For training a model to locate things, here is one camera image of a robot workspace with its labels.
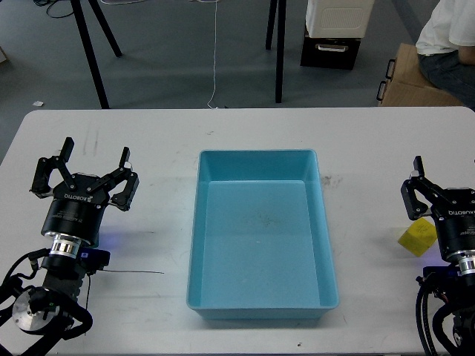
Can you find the yellow block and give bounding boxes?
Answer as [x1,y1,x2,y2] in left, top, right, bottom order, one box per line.
[398,218,437,257]

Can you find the black tripod leg left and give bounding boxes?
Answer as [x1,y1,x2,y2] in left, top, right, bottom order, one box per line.
[71,0,110,109]

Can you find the light blue plastic box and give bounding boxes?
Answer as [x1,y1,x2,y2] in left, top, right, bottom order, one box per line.
[186,149,339,320]

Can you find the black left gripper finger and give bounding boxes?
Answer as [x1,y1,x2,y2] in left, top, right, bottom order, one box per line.
[86,147,140,211]
[30,136,77,198]

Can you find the black table legs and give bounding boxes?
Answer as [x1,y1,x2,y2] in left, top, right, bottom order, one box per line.
[265,0,286,103]

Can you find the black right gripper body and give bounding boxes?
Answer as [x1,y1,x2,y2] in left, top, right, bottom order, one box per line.
[432,188,474,261]

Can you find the cardboard box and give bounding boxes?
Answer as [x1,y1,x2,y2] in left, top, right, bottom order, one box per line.
[376,44,462,107]

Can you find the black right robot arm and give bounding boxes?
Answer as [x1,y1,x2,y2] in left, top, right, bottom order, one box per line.
[401,156,474,355]

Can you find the black case with handle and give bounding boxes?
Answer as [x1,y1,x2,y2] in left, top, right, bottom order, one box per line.
[300,30,361,70]

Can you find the black tripod leg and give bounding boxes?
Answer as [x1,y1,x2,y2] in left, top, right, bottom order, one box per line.
[71,0,110,109]
[88,0,122,58]

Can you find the black cable on floor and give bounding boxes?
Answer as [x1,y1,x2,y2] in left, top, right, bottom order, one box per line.
[33,0,75,19]

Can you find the seated person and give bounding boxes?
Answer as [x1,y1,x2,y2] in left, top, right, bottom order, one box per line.
[416,0,474,110]

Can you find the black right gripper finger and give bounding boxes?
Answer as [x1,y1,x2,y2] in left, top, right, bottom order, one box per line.
[401,156,457,220]

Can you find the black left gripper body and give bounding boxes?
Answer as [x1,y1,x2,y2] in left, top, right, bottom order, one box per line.
[41,174,109,247]

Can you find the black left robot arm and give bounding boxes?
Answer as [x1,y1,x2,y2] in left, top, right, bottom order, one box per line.
[1,137,139,355]

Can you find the white cable on floor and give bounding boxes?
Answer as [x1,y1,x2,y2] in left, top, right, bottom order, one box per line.
[99,0,228,110]

